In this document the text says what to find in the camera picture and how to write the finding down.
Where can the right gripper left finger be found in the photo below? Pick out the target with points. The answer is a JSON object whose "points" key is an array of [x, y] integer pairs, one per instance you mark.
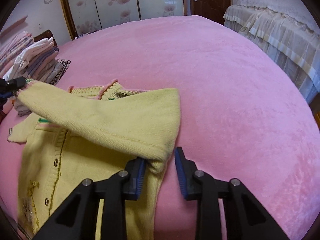
{"points": [[76, 217]]}

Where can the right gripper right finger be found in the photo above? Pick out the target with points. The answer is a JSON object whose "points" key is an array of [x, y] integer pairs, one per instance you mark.
{"points": [[245, 216]]}

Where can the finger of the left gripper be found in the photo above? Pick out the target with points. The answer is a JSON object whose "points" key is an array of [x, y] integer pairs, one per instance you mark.
{"points": [[16, 84], [6, 95]]}

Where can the yellow knitted child cardigan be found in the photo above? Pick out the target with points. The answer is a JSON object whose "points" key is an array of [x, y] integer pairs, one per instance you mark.
{"points": [[92, 133]]}

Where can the stack of folded grey clothes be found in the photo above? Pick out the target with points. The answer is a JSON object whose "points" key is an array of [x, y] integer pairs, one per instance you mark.
{"points": [[46, 67]]}

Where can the white folded garment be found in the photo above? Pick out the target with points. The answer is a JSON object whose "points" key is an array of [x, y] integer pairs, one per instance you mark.
{"points": [[23, 59]]}

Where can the folded striped pink quilt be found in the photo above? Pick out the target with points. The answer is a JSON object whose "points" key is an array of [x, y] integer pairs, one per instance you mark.
{"points": [[13, 49]]}

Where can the dark wooden headboard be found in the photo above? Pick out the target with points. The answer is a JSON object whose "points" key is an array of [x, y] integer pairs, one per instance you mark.
{"points": [[46, 34]]}

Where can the pink plush bed blanket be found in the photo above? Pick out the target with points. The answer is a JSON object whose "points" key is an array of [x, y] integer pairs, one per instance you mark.
{"points": [[241, 116]]}

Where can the floral sliding wardrobe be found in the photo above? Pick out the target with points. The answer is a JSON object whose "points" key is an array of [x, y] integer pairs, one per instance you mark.
{"points": [[88, 16]]}

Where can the lace covered furniture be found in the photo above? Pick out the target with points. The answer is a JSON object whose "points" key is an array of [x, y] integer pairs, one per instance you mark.
{"points": [[286, 32]]}

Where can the pink wall shelf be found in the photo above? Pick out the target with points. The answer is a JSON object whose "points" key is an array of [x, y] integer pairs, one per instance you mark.
{"points": [[14, 25]]}

